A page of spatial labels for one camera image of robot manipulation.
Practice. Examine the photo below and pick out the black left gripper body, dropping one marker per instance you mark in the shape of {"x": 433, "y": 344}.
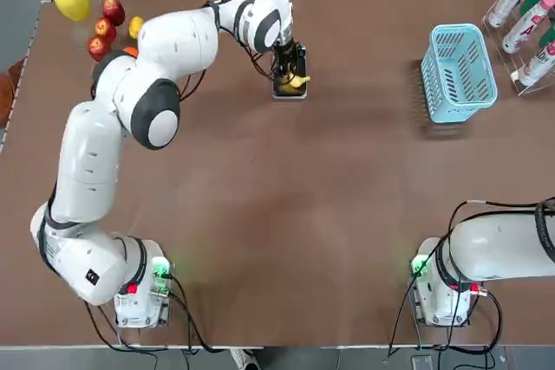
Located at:
{"x": 291, "y": 58}

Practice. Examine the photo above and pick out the yellow banana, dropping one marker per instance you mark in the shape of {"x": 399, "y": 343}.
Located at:
{"x": 297, "y": 82}

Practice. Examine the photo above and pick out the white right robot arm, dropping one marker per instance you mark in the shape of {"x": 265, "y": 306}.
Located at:
{"x": 498, "y": 248}

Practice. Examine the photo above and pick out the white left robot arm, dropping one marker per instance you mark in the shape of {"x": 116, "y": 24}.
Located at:
{"x": 178, "y": 40}

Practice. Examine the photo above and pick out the small digital kitchen scale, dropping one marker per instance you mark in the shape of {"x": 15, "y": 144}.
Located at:
{"x": 300, "y": 94}

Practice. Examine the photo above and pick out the light blue plastic basket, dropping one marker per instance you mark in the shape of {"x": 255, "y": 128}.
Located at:
{"x": 459, "y": 112}

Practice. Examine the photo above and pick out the yellow lemon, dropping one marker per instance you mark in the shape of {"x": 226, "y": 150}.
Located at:
{"x": 135, "y": 25}

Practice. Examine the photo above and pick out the orange mandarin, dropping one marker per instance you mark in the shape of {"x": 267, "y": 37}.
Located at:
{"x": 130, "y": 51}

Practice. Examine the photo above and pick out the clear acrylic tray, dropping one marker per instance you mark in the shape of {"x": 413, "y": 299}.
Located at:
{"x": 118, "y": 38}
{"x": 80, "y": 38}

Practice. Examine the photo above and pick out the red apple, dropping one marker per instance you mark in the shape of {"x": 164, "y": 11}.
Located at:
{"x": 105, "y": 28}
{"x": 113, "y": 10}
{"x": 97, "y": 47}

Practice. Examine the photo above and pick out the white bottle pink label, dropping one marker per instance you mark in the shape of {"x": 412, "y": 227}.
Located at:
{"x": 537, "y": 66}
{"x": 526, "y": 25}

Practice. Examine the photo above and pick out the red-brown object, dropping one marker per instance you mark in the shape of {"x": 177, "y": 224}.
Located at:
{"x": 8, "y": 92}

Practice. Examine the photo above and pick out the white shoe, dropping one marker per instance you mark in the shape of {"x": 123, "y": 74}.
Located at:
{"x": 243, "y": 359}

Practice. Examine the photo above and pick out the grey floor plate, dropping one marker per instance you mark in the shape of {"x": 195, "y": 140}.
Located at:
{"x": 422, "y": 362}

